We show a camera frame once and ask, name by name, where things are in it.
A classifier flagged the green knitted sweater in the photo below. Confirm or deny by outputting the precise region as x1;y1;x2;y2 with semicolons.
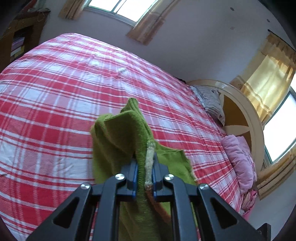
90;98;195;240

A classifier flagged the pink folded blanket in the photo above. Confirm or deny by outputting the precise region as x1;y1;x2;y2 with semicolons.
221;135;257;219

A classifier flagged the cream round headboard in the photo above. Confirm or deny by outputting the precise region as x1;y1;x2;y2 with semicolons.
188;79;264;173

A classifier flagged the side window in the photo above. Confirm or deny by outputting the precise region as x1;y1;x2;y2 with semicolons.
263;78;296;165

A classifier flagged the grey patterned pillow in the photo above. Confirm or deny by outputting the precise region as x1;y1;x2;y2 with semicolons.
190;85;225;126

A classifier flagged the red white plaid bedsheet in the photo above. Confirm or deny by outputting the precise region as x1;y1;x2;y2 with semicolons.
1;33;242;240

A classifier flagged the yellow side curtain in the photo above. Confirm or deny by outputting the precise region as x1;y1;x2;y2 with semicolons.
230;32;295;126

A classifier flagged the dark wooden desk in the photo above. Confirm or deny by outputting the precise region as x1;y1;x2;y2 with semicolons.
1;8;51;70

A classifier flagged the beige right curtain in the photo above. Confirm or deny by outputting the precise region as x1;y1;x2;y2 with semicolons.
126;0;180;46

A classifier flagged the beige curtain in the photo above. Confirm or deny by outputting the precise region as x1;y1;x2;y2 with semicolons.
126;0;180;46
58;0;88;20

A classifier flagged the beige left curtain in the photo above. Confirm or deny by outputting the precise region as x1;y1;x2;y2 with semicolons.
58;0;88;20

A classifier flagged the far window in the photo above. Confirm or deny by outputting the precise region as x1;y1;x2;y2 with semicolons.
86;0;158;26

